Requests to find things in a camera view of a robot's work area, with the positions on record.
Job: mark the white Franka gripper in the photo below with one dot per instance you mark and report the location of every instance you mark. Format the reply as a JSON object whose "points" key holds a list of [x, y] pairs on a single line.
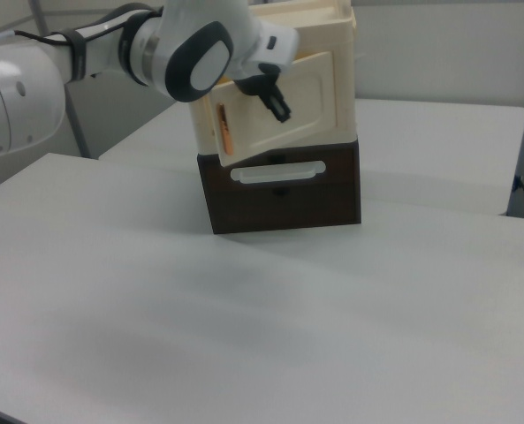
{"points": [[275, 44]]}

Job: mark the dark brown drawer box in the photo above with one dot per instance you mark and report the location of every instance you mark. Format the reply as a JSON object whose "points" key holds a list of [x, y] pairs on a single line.
{"points": [[283, 207]]}

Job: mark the cream cabinet door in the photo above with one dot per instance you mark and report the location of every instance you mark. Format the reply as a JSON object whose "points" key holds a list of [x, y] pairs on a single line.
{"points": [[306, 101]]}

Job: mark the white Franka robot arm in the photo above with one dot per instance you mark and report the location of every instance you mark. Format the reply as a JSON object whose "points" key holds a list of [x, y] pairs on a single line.
{"points": [[32, 84]]}

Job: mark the cream plastic cabinet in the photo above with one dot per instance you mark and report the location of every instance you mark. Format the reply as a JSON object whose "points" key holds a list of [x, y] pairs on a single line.
{"points": [[343, 79]]}

